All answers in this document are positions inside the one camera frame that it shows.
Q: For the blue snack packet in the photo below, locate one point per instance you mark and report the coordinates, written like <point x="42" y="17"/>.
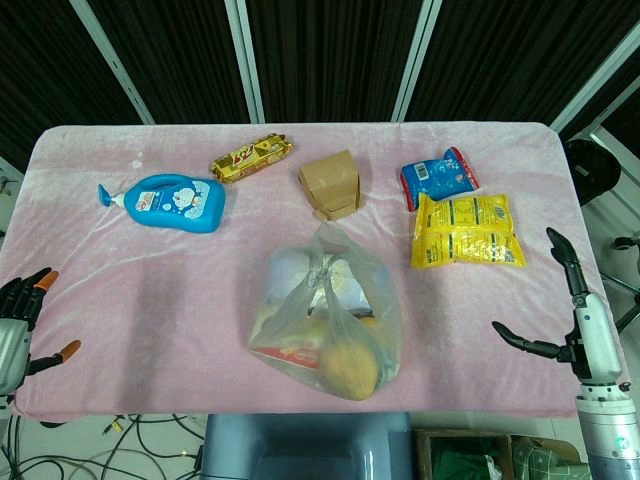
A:
<point x="435" y="177"/>

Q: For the black chair base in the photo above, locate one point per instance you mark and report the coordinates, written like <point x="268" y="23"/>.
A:
<point x="627" y="243"/>

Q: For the blue pump lotion bottle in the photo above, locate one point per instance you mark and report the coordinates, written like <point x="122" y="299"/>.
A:
<point x="170" y="205"/>

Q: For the black curtain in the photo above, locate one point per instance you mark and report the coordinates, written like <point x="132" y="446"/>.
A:
<point x="175" y="50"/>

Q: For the white frame post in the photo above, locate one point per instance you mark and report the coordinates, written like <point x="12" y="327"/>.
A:
<point x="112" y="60"/>
<point x="595" y="80"/>
<point x="417" y="60"/>
<point x="246" y="60"/>

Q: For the wooden crate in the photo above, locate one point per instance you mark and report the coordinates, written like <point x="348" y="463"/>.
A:
<point x="422" y="450"/>

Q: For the pink table cloth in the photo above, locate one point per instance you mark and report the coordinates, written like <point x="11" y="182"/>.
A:
<point x="150" y="300"/>

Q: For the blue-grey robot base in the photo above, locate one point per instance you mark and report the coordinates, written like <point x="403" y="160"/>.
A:
<point x="300" y="445"/>

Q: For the black round stool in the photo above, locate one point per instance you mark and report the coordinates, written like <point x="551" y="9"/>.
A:
<point x="590" y="170"/>

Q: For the brown cardboard box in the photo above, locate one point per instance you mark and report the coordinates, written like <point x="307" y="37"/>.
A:
<point x="330" y="185"/>

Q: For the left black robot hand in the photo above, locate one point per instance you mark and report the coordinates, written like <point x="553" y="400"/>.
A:
<point x="15" y="340"/>

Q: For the clear plastic grocery bag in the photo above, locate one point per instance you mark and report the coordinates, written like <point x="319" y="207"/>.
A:
<point x="300" y="310"/>

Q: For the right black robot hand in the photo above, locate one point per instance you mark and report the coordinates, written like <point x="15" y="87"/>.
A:
<point x="597" y="340"/>

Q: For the yellow snack packet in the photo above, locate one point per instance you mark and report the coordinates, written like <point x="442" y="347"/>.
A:
<point x="465" y="230"/>

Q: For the white printed carton box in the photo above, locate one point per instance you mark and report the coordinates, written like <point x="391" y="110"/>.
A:
<point x="290" y="356"/>

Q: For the gold biscuit packet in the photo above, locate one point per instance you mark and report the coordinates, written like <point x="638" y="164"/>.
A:
<point x="250" y="157"/>

